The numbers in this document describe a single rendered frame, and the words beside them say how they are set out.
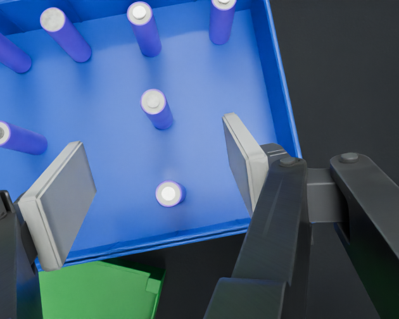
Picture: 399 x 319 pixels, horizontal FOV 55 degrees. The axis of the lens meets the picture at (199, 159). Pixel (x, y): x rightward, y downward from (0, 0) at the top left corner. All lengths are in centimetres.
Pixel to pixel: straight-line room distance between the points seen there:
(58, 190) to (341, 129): 58
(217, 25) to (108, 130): 12
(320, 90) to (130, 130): 43
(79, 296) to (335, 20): 64
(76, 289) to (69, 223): 53
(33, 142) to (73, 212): 16
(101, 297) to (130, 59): 44
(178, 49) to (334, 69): 42
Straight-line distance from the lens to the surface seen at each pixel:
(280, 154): 15
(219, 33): 32
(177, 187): 26
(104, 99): 34
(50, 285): 70
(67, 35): 31
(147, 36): 30
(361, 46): 75
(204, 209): 32
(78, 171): 19
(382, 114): 73
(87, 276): 68
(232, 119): 18
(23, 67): 36
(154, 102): 26
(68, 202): 17
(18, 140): 30
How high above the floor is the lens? 64
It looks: 85 degrees down
